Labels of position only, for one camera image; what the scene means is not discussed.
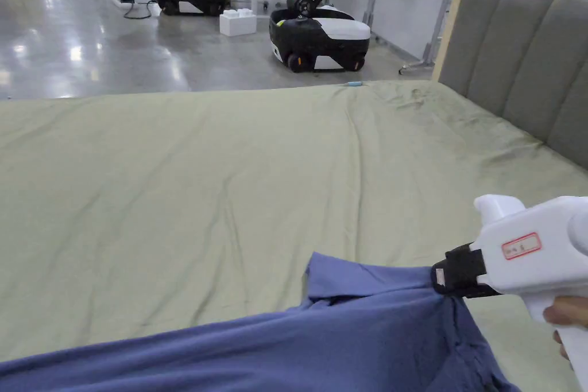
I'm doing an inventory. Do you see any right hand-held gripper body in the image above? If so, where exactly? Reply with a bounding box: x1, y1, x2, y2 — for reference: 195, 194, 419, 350
444, 194, 588, 392

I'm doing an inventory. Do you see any person's right hand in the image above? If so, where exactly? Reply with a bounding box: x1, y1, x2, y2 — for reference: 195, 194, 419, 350
543, 294, 588, 362

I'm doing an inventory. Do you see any wooden post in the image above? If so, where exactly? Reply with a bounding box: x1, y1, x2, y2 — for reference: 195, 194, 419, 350
431, 0, 472, 83

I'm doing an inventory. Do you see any blue shirt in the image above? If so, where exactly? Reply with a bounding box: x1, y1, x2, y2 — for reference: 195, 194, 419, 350
0, 251, 522, 392

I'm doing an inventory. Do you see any bed with pale green sheet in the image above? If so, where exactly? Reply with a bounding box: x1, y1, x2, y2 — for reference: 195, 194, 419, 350
0, 79, 588, 392

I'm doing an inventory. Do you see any white foam block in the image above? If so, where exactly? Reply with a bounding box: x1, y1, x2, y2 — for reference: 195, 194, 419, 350
219, 7, 257, 37

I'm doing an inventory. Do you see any black floor cable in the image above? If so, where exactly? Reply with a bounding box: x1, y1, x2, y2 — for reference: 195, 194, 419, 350
123, 0, 159, 21

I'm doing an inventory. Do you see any grey padded headboard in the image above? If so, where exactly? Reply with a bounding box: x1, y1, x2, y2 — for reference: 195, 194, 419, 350
438, 0, 588, 170

